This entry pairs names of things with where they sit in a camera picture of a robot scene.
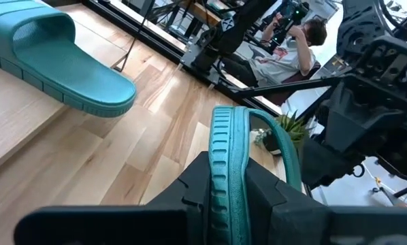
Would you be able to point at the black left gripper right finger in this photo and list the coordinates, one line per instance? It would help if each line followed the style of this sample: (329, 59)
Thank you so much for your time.
(268, 211)

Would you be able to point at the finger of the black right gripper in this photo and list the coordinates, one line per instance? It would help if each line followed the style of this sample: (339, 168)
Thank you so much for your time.
(326, 163)

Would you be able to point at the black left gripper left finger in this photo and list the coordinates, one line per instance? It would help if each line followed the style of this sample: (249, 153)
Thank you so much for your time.
(193, 204)

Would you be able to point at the teal slide sandal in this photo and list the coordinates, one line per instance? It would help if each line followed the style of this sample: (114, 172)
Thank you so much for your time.
(229, 153)
(70, 68)

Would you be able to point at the wooden shelf with black rails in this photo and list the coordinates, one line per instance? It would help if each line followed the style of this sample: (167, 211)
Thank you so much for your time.
(13, 112)

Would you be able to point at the potted green succulent plant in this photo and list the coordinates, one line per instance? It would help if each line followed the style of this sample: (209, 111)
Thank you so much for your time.
(292, 127)

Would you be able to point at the maroon chair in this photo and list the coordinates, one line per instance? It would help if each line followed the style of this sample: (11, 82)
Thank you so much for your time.
(312, 69)

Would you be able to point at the person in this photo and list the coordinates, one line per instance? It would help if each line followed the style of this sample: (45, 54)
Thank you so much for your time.
(278, 64)

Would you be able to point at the black hand-held control device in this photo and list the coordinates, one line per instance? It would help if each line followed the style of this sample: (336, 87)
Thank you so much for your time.
(288, 20)

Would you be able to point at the wooden background table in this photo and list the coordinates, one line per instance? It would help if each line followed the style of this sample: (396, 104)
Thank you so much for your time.
(203, 10)

